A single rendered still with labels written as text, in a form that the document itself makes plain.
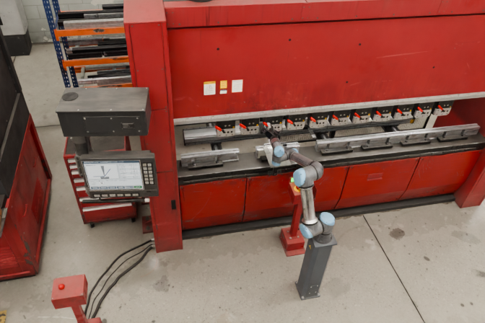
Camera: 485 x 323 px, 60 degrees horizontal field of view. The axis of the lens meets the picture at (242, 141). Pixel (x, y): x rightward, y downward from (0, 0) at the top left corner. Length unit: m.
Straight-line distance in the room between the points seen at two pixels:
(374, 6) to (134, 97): 1.78
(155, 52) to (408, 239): 3.13
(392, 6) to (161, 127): 1.86
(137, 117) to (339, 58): 1.63
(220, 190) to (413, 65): 1.92
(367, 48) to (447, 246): 2.28
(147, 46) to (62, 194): 2.55
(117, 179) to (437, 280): 3.03
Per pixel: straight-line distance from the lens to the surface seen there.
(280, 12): 2.98
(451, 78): 4.03
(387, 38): 3.45
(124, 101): 2.57
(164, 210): 3.69
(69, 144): 3.88
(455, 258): 4.70
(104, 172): 2.81
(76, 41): 5.21
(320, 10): 3.07
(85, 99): 2.63
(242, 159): 3.71
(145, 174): 2.78
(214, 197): 3.80
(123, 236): 4.34
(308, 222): 3.10
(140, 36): 2.69
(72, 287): 3.16
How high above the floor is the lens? 3.39
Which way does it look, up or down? 40 degrees down
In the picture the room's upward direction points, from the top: 4 degrees clockwise
